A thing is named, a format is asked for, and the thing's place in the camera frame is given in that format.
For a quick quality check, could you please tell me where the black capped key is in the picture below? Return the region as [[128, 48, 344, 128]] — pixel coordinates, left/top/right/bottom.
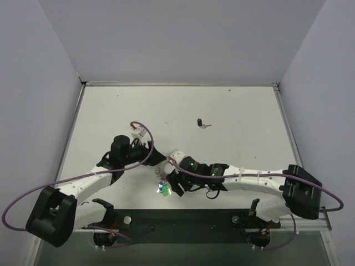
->
[[197, 119, 211, 129]]

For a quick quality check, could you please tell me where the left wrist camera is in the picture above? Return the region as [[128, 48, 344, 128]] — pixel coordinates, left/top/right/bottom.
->
[[131, 124, 147, 142]]

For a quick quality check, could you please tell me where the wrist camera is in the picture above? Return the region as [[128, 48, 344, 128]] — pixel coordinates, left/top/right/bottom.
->
[[164, 150, 186, 175], [131, 124, 147, 142]]

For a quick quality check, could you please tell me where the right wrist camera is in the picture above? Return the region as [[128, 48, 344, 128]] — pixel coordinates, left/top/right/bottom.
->
[[164, 150, 186, 175]]

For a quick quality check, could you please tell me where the blue capped key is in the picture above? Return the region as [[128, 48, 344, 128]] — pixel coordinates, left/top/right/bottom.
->
[[157, 182, 164, 193]]

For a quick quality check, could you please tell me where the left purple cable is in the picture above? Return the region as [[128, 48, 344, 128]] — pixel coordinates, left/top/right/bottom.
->
[[1, 120, 155, 231]]

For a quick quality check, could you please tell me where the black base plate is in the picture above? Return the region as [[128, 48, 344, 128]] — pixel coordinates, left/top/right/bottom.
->
[[93, 209, 281, 246]]

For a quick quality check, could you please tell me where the green capped key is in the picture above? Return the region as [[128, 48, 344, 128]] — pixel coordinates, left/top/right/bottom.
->
[[160, 185, 169, 196]]

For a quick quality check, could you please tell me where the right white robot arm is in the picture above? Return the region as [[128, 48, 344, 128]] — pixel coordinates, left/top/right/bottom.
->
[[164, 156, 322, 222]]

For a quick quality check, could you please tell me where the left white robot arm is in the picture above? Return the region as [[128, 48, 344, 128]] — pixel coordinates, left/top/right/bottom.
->
[[26, 135, 166, 247]]

